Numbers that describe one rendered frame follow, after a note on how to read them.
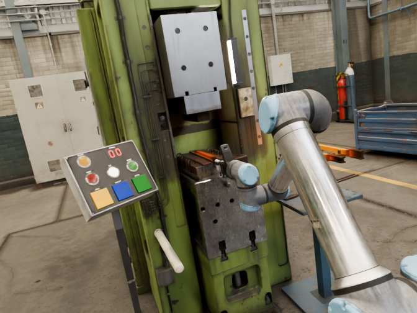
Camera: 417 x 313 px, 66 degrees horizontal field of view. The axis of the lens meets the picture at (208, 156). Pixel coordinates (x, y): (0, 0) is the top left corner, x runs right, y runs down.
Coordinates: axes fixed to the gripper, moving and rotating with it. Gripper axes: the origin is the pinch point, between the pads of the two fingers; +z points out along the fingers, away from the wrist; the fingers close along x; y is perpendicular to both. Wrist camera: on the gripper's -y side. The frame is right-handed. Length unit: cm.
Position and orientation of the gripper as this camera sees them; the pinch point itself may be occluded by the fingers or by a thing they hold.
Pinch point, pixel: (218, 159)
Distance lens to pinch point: 173.9
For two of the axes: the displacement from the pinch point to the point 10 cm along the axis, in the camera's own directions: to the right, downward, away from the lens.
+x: 9.2, -2.1, 3.2
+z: -3.5, -1.2, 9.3
